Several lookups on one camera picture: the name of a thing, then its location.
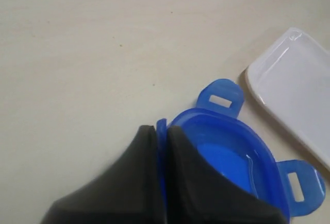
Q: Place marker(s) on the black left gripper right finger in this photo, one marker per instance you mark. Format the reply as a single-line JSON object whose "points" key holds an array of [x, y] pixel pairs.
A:
{"points": [[197, 193]]}

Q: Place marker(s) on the blue container lid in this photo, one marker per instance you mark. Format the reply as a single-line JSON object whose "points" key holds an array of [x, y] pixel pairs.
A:
{"points": [[235, 151]]}

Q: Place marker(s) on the white plastic tray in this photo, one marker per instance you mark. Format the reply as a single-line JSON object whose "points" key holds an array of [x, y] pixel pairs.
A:
{"points": [[290, 80]]}

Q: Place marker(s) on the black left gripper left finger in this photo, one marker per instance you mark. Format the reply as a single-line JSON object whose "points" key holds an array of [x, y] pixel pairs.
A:
{"points": [[129, 191]]}

